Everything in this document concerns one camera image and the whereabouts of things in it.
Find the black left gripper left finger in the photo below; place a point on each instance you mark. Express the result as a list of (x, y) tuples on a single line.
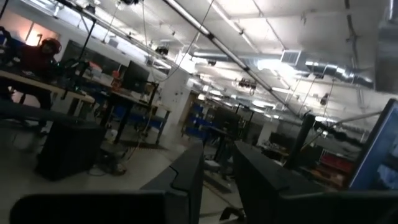
[(186, 177)]

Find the black cabinet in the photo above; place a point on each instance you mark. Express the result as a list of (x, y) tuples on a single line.
[(71, 149)]

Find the person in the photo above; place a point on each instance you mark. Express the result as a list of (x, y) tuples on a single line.
[(37, 60)]

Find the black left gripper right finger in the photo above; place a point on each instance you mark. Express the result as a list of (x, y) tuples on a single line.
[(261, 186)]

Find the black computer monitor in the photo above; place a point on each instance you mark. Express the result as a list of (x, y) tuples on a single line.
[(135, 77)]

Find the black monitor pole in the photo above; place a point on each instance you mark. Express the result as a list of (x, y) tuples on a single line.
[(300, 140)]

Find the blue-screen computer monitor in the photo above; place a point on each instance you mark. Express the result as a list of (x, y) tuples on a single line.
[(384, 149)]

